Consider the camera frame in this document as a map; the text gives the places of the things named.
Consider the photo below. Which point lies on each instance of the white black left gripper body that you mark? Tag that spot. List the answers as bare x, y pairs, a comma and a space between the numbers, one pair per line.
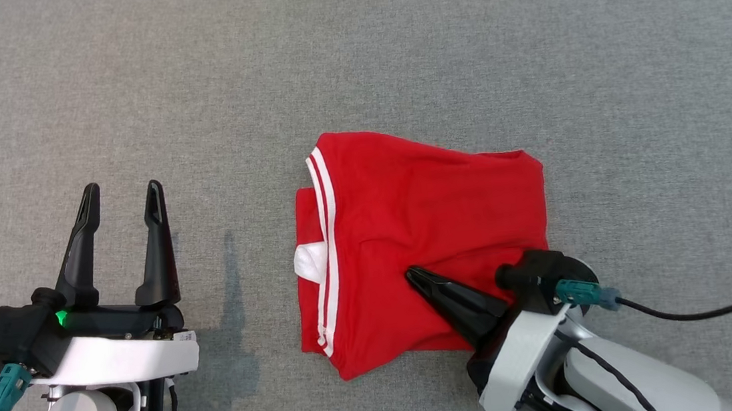
118, 353

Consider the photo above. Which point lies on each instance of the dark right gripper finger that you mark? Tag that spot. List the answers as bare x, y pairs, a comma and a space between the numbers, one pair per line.
468, 293
461, 317

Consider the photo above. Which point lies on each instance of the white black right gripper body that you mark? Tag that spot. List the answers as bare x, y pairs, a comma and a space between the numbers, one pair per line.
522, 358

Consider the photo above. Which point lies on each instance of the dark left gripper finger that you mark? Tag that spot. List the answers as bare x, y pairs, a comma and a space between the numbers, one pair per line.
82, 253
157, 252

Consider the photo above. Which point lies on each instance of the red white striped jersey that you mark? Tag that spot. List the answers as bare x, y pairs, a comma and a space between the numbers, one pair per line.
420, 213

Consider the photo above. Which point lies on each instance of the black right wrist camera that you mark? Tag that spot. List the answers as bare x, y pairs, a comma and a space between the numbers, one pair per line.
541, 276

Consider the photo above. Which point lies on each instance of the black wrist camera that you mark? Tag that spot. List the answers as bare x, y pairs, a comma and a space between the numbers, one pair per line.
16, 333
541, 276

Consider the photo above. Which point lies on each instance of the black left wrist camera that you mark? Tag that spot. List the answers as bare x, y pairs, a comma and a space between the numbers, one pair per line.
16, 333

